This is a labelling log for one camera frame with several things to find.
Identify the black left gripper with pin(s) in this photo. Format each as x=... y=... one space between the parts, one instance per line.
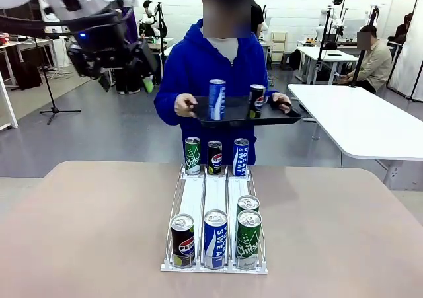
x=99 y=53

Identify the blue Pocari Sweat can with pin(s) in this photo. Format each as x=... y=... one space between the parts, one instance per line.
x=217 y=99
x=215 y=242
x=241 y=159

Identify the black serving tray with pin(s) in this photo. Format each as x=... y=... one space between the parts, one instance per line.
x=238 y=109

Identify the black Pepsi can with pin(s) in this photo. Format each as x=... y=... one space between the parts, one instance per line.
x=256 y=101
x=182 y=242
x=215 y=159

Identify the left forearm in blue sleeve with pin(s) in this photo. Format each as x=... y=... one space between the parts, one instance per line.
x=269 y=88

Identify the right forearm in blue sleeve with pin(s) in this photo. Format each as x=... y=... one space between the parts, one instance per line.
x=165 y=109

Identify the person in blue hoodie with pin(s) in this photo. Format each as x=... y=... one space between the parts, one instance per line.
x=198 y=63

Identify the person in black t-shirt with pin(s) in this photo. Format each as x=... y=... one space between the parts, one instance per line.
x=256 y=17

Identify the seated person in beige jacket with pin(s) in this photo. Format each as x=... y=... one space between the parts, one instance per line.
x=376 y=63

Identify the dark-haired person in black top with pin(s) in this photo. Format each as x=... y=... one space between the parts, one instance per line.
x=401 y=30

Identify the person's right hand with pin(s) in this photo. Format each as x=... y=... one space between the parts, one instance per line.
x=184 y=103

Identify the person's left hand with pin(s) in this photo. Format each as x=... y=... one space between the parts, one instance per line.
x=281 y=99

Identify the black microphone stand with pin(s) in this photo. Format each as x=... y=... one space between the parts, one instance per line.
x=51 y=96

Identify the black bag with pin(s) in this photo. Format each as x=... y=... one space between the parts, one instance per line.
x=28 y=76

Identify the cluttered white desk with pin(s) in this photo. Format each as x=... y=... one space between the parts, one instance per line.
x=29 y=45

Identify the green Chilsung can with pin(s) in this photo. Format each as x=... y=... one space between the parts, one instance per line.
x=248 y=242
x=192 y=156
x=248 y=202

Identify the clear acrylic can rack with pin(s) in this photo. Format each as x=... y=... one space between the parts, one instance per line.
x=215 y=192

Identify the white drawer cabinet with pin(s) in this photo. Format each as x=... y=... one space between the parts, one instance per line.
x=279 y=42

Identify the black backpack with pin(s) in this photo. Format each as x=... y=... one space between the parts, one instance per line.
x=295 y=60

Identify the white desk with dark item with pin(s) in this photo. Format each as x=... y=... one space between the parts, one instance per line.
x=330 y=55

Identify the black tripod pole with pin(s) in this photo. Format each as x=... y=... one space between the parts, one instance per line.
x=358 y=70

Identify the large white table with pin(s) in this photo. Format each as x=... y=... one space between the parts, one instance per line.
x=363 y=123

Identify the white partition panel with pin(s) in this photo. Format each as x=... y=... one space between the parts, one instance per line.
x=409 y=63

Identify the white table frame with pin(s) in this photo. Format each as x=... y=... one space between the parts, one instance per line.
x=10 y=106

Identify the black camera stand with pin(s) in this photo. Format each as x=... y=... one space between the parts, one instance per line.
x=320 y=60

